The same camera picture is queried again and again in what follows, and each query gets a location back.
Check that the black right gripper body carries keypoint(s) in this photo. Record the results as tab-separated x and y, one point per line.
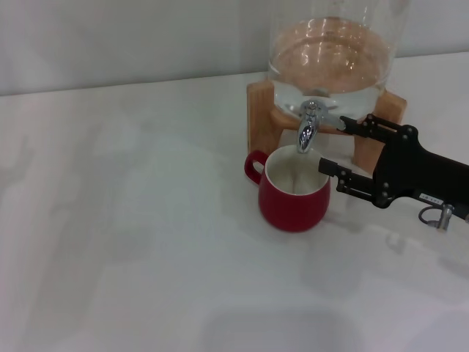
410	168

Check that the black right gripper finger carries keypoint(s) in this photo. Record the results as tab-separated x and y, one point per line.
355	185
366	129

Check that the chrome faucet with lever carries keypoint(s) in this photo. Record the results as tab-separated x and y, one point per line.
306	132

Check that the red ceramic cup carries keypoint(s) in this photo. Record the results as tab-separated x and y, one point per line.
293	209

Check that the glass water dispenser jar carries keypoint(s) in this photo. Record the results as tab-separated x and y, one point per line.
329	55

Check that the wooden dispenser stand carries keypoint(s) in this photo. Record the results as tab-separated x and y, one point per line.
260	117

